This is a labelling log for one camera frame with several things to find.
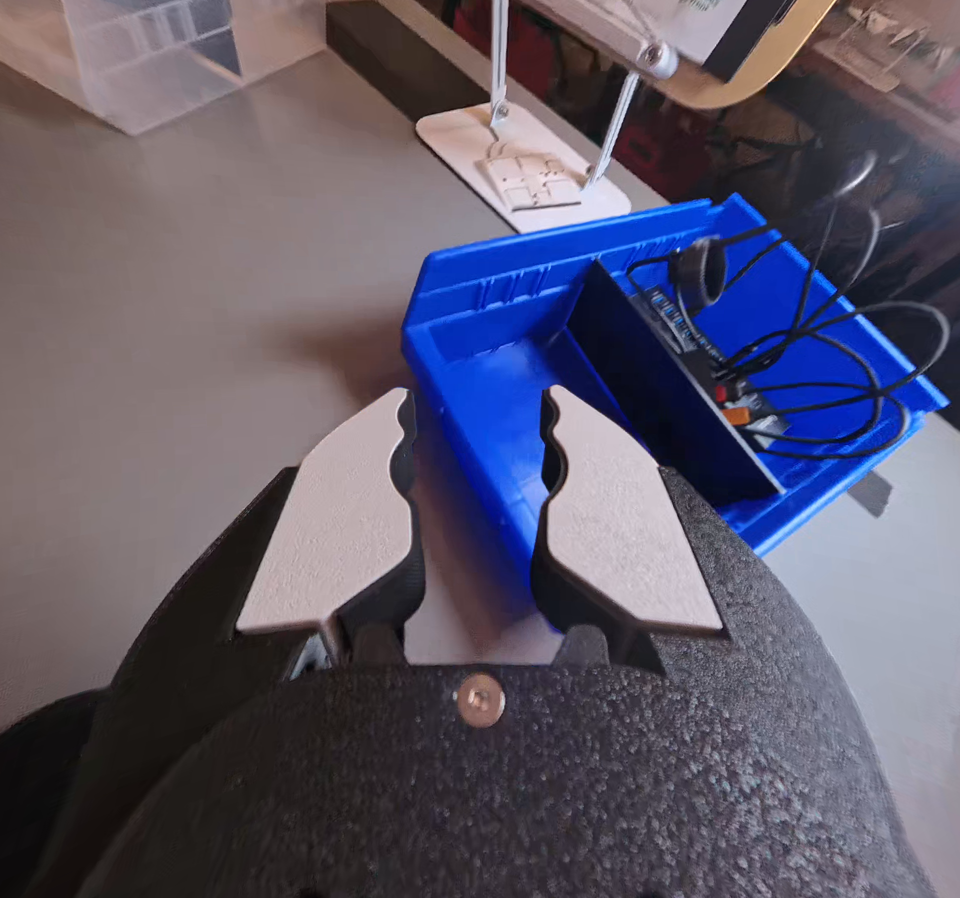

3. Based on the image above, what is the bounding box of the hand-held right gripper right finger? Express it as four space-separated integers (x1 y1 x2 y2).
528 385 727 638

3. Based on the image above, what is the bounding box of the black usb hub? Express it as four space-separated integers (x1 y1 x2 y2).
637 286 795 449

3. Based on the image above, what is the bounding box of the clear plastic bin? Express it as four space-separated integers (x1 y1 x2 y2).
0 0 329 137

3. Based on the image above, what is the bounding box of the black divider panel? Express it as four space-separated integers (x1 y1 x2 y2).
566 259 785 505
63 0 245 81

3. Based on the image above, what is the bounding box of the white document stand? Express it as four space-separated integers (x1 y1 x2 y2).
416 0 886 235

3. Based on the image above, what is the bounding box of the black usb cable red plug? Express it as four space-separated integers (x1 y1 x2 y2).
712 301 952 419

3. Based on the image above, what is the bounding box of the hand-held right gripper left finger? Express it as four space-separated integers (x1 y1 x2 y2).
234 386 425 636

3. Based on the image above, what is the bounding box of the blue plastic bin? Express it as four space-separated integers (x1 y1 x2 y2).
401 193 950 614

